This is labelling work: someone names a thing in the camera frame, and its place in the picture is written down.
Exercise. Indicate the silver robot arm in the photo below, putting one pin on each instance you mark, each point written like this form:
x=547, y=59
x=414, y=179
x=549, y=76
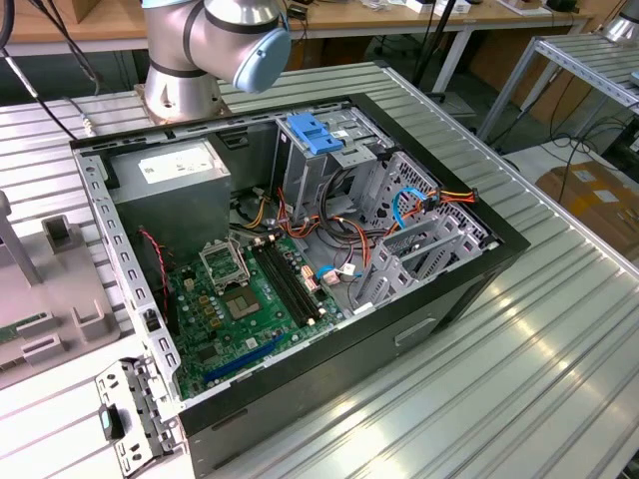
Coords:
x=175, y=30

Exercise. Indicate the metal disk bay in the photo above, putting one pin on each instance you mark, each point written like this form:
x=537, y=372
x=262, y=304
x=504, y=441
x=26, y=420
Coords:
x=399, y=269

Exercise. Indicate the black RAM slot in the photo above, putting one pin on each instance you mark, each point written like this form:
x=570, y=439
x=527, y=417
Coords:
x=296, y=279
x=282, y=284

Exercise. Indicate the metal optical drive cage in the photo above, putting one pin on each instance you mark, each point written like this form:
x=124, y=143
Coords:
x=304, y=174

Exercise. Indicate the CPU socket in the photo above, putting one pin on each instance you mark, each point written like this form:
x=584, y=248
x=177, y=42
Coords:
x=242, y=302

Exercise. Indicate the blue plastic drive latch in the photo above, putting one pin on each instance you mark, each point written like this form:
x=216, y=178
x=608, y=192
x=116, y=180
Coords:
x=312, y=135

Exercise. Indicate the green motherboard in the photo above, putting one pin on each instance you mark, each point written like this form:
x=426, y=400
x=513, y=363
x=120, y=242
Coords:
x=234, y=339

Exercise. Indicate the blue expansion slot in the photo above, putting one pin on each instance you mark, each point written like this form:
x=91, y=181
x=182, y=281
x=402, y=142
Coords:
x=244, y=360

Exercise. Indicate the grey power supply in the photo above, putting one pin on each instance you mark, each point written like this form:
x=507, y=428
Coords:
x=170, y=209

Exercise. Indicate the black PC case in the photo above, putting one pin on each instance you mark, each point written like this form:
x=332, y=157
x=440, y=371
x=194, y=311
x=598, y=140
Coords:
x=309, y=394

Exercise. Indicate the wooden desk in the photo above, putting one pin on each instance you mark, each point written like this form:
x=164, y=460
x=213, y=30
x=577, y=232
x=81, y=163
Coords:
x=349, y=15

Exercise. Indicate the black tripod stand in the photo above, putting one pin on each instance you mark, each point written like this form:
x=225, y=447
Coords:
x=441, y=27

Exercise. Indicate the white box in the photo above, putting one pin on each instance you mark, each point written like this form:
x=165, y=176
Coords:
x=461, y=6
x=419, y=6

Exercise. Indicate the grey parts rack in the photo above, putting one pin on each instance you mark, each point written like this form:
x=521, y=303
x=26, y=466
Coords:
x=55, y=279

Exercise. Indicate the black latch with blue tab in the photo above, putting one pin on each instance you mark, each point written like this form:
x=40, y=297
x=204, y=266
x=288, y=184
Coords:
x=111, y=424

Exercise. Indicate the large cardboard box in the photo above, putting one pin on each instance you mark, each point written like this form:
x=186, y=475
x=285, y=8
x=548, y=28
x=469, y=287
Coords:
x=599, y=199

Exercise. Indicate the metal slat shelf table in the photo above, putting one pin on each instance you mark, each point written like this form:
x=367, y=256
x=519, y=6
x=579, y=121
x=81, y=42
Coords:
x=574, y=55

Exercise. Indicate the green RAM stick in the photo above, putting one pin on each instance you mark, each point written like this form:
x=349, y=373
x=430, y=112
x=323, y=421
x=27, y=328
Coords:
x=10, y=332

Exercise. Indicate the small brown box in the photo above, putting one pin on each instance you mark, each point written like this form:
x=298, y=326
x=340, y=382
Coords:
x=90, y=7

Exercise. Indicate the metal slot cover bracket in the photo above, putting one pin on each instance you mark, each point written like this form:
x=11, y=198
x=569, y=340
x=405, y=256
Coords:
x=120, y=371

